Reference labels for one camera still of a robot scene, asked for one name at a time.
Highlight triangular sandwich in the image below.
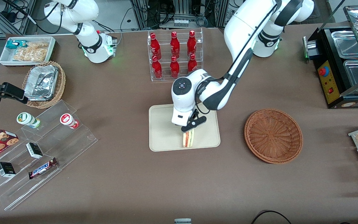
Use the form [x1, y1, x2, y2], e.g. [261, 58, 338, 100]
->
[182, 129, 195, 148]

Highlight clear bag of crackers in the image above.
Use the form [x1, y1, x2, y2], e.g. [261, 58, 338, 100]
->
[12, 42, 49, 62]

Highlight green lid yogurt cup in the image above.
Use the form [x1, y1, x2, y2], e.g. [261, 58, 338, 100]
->
[16, 112, 41, 129]

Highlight teal snack packet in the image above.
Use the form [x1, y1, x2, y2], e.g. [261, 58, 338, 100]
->
[6, 40, 28, 50]

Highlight black hot food display case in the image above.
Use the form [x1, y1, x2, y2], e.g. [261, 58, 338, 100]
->
[303, 4, 358, 109]

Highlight white rectangular snack bin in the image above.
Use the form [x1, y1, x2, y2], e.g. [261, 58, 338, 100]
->
[0, 36, 56, 67]

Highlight light oval wicker basket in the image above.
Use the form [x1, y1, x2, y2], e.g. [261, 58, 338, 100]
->
[22, 61, 66, 109]

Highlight red cola bottle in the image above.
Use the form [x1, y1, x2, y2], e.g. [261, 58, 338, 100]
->
[187, 54, 198, 73]
[187, 30, 197, 58]
[170, 55, 180, 78]
[150, 33, 162, 60]
[170, 31, 181, 58]
[152, 55, 163, 79]

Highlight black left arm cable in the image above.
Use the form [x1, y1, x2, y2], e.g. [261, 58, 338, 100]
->
[195, 2, 279, 116]

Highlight aluminium frame equipment rack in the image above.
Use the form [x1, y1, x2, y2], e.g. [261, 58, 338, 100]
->
[129, 0, 230, 29]

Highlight red lid yogurt cup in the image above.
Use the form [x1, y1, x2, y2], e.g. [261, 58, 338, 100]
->
[59, 113, 80, 129]

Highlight clear acrylic stepped display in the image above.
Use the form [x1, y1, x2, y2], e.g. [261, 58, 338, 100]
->
[0, 100, 99, 211]

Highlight black cable loop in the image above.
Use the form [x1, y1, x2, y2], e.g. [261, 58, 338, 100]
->
[251, 210, 292, 224]

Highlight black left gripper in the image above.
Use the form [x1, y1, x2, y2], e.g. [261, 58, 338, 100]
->
[181, 108, 207, 138]

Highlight brown round wicker basket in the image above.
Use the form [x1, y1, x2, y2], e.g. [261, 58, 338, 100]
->
[244, 108, 303, 165]

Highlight Snickers chocolate bar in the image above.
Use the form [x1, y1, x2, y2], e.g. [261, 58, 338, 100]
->
[28, 157, 59, 180]

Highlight stacked aluminium foil containers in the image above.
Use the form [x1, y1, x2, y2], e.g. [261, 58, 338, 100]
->
[23, 65, 59, 101]

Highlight clear acrylic bottle rack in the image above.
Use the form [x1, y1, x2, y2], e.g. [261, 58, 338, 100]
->
[148, 28, 204, 82]

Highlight beige plastic tray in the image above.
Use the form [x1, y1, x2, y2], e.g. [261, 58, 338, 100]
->
[149, 104, 221, 152]

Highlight small black white box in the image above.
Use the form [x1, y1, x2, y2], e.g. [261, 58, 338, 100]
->
[25, 142, 44, 159]

